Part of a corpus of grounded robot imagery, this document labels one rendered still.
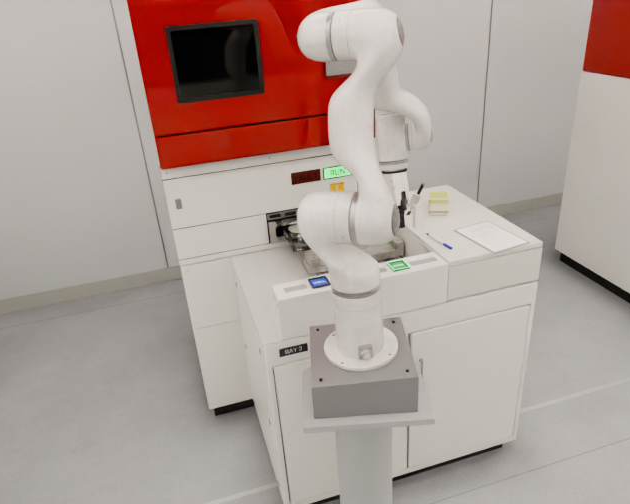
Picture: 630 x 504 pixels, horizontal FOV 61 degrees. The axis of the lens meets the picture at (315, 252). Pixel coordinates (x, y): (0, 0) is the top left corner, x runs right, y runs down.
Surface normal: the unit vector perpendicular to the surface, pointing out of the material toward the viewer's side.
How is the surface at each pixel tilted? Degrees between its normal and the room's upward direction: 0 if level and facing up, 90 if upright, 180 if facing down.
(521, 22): 90
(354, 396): 90
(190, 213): 90
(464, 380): 90
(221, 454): 0
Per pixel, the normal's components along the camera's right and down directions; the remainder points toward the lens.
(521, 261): 0.29, 0.41
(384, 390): 0.03, 0.44
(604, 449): -0.07, -0.89
